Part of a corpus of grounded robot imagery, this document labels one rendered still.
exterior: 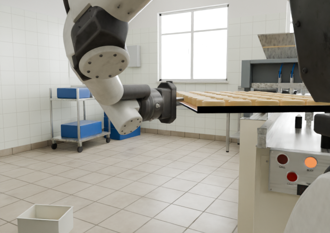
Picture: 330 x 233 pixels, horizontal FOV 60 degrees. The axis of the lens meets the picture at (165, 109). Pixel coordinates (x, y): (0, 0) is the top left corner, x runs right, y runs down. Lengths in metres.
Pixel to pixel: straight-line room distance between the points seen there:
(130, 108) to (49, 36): 4.46
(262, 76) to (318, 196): 1.39
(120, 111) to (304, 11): 0.42
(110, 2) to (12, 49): 4.30
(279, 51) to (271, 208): 0.96
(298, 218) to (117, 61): 0.36
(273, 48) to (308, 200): 1.37
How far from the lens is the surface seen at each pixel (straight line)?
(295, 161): 1.00
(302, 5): 0.42
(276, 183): 1.02
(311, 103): 0.72
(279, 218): 1.10
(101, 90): 0.57
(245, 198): 1.85
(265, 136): 0.99
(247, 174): 1.80
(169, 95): 0.81
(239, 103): 0.63
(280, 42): 1.75
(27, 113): 4.79
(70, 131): 4.62
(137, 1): 0.40
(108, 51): 0.43
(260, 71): 1.79
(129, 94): 0.66
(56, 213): 2.35
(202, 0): 5.38
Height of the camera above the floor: 1.06
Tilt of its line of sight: 6 degrees down
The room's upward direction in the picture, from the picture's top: straight up
